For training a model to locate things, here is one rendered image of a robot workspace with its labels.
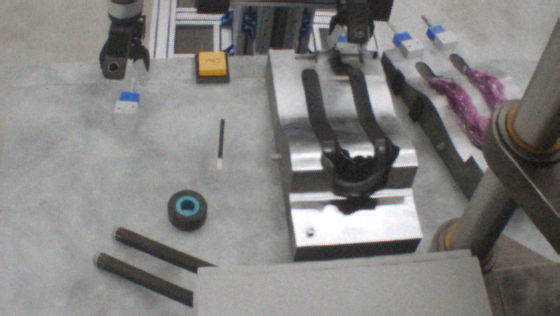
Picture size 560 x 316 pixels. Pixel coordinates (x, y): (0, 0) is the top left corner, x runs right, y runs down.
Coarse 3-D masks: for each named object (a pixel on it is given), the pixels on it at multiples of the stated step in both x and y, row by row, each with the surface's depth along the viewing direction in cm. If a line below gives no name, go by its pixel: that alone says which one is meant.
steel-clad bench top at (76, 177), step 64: (64, 64) 178; (128, 64) 180; (192, 64) 182; (256, 64) 184; (512, 64) 196; (64, 128) 166; (192, 128) 170; (256, 128) 172; (0, 192) 154; (64, 192) 156; (128, 192) 158; (256, 192) 162; (448, 192) 167; (0, 256) 144; (64, 256) 147; (128, 256) 149; (256, 256) 152; (384, 256) 155
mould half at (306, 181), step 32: (288, 64) 173; (320, 64) 174; (352, 64) 175; (288, 96) 167; (352, 96) 169; (384, 96) 171; (288, 128) 160; (352, 128) 162; (384, 128) 163; (288, 160) 154; (320, 160) 151; (416, 160) 154; (288, 192) 155; (320, 192) 155; (384, 192) 157; (288, 224) 156; (320, 224) 151; (352, 224) 152; (384, 224) 153; (416, 224) 153; (320, 256) 152; (352, 256) 154
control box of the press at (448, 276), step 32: (416, 256) 77; (448, 256) 78; (224, 288) 72; (256, 288) 73; (288, 288) 73; (320, 288) 74; (352, 288) 74; (384, 288) 74; (416, 288) 74; (448, 288) 75; (480, 288) 75
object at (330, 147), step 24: (312, 72) 172; (360, 72) 174; (312, 96) 169; (360, 96) 170; (312, 120) 164; (360, 120) 165; (336, 144) 155; (384, 144) 158; (336, 168) 156; (360, 168) 153; (384, 168) 157; (360, 192) 153
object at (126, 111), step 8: (120, 96) 168; (128, 96) 169; (136, 96) 169; (120, 104) 165; (128, 104) 165; (136, 104) 166; (120, 112) 164; (128, 112) 164; (136, 112) 165; (120, 120) 166; (128, 120) 166; (136, 120) 167; (120, 128) 168; (128, 128) 168
